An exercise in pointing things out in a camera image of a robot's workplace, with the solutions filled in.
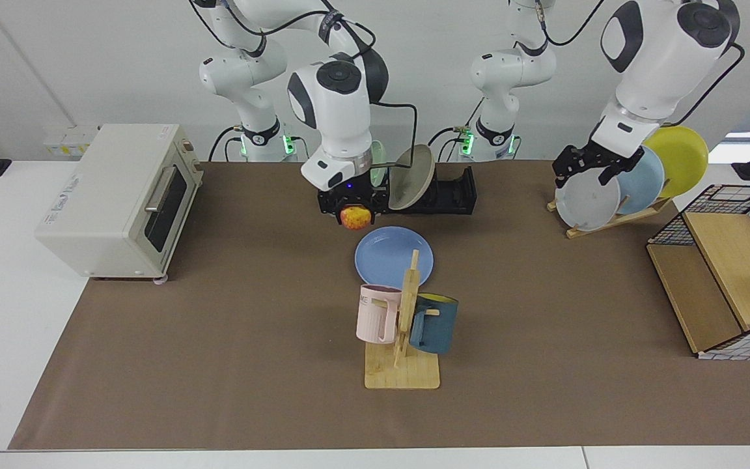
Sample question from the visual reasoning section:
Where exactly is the wooden plate rack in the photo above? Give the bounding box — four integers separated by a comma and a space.
547, 195, 673, 239

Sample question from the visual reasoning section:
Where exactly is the red yellow apple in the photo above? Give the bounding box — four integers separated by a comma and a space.
340, 204, 371, 231

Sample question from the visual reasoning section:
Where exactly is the dark blue mug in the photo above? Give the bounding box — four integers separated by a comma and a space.
409, 293, 459, 355

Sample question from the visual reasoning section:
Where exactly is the black dish rack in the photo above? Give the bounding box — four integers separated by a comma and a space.
318, 166, 478, 216

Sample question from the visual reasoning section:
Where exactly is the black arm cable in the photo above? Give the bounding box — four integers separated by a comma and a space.
189, 0, 419, 171
665, 42, 747, 128

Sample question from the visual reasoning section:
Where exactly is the pink mug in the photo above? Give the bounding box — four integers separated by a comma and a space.
356, 284, 403, 344

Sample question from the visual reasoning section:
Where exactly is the grey plate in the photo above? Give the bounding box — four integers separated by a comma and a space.
555, 168, 621, 232

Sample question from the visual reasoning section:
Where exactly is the beige plate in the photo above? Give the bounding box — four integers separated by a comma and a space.
388, 144, 436, 211

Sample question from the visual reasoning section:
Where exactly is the light blue plate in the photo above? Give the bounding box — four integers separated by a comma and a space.
615, 147, 665, 215

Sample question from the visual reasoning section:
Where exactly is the pale green plate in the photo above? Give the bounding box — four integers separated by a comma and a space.
370, 140, 389, 187

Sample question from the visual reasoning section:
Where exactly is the brown table cloth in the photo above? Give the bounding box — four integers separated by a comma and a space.
8, 161, 750, 450

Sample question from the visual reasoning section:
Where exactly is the pale toaster oven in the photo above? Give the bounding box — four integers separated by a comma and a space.
35, 124, 204, 285

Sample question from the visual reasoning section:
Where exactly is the wire basket with wooden floor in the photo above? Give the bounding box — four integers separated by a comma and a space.
646, 184, 750, 361

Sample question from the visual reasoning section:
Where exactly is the wooden cup stand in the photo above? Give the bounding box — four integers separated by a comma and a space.
365, 249, 441, 390

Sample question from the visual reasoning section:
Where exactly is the yellow plate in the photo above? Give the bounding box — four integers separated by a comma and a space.
643, 125, 709, 199

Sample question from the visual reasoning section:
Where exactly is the white wall socket strip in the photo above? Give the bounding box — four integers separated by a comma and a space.
43, 126, 101, 157

